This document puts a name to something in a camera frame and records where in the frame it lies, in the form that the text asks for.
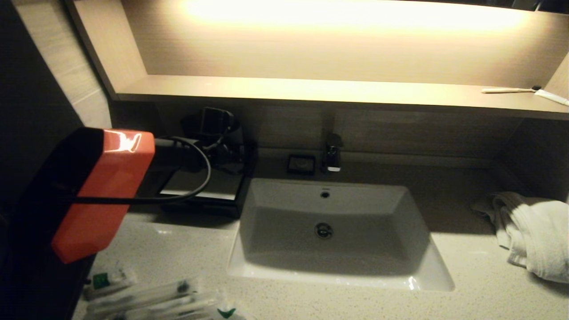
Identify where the clear sachet green label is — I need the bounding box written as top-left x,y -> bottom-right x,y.
84,266 -> 136,299

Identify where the small black soap dish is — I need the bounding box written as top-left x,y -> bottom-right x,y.
287,154 -> 317,176

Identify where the black box drawer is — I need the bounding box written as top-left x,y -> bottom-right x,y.
180,200 -> 243,219

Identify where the lit wooden wall shelf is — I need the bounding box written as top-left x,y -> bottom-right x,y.
62,0 -> 569,121

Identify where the grey plastic cup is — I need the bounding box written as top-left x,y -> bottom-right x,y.
224,119 -> 246,157

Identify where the white folded towel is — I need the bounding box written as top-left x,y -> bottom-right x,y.
469,192 -> 569,284

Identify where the white toothbrush dark head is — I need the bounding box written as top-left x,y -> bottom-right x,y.
481,85 -> 542,94

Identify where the chrome faucet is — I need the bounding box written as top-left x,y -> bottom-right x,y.
323,134 -> 344,173

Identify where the black amenity box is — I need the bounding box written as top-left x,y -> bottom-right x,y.
156,141 -> 259,219

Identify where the white toothpaste tube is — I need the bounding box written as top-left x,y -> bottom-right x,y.
534,89 -> 569,107

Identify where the white ceramic sink basin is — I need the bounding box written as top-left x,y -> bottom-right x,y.
228,178 -> 455,292

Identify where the clear packet green leaf logo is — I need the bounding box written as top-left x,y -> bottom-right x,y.
213,293 -> 247,320

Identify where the long clear wrapped toothbrush packet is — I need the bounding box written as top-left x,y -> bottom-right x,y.
93,293 -> 223,320
89,276 -> 203,312

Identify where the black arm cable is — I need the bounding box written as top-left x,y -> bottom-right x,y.
67,136 -> 212,206

